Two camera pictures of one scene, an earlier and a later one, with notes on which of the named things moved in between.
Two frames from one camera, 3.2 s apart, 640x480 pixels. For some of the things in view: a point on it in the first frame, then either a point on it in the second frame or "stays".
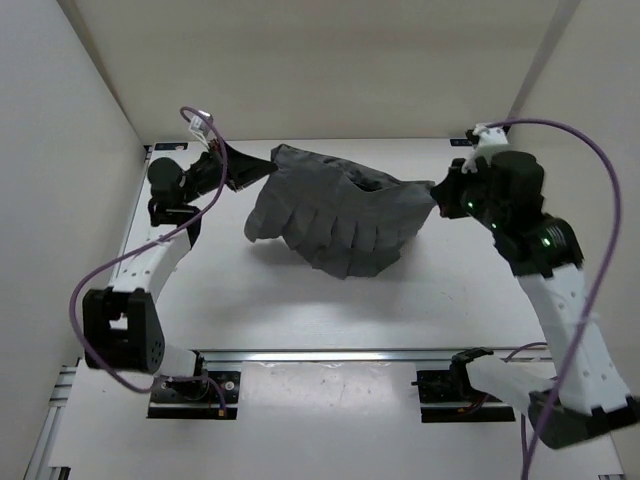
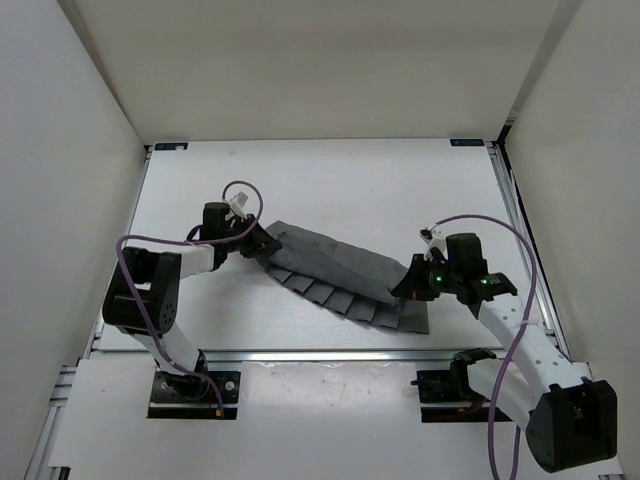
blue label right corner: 461,142 stays
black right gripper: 446,192 -> 413,285
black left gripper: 243,169 -> 259,242
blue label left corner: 171,146 stays
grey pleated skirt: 334,215 -> 346,279
